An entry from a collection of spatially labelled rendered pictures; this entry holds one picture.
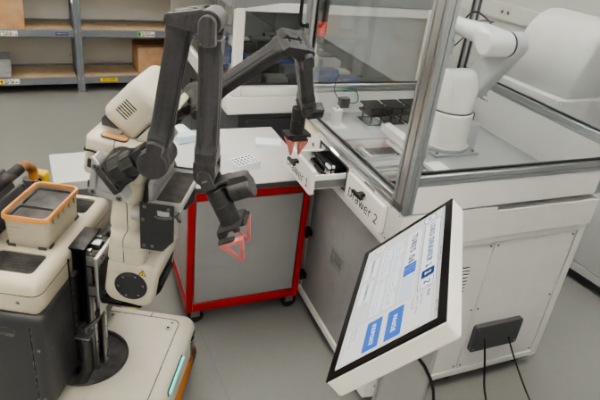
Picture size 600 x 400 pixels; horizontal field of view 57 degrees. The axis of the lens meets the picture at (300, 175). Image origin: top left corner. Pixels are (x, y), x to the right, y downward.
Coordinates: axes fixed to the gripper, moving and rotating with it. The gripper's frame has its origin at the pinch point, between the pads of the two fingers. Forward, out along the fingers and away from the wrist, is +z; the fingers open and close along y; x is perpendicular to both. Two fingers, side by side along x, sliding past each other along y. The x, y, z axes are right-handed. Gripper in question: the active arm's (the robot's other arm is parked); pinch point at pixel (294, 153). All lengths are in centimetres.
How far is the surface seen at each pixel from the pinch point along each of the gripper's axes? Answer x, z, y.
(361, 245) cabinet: -29.6, 28.3, 20.2
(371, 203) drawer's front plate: -35.9, 4.9, 16.9
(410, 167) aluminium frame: -51, -17, 18
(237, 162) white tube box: 26.8, 15.9, -14.4
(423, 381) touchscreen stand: -112, 8, -11
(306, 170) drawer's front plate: -7.0, 4.9, 3.1
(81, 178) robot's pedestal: 31, 20, -80
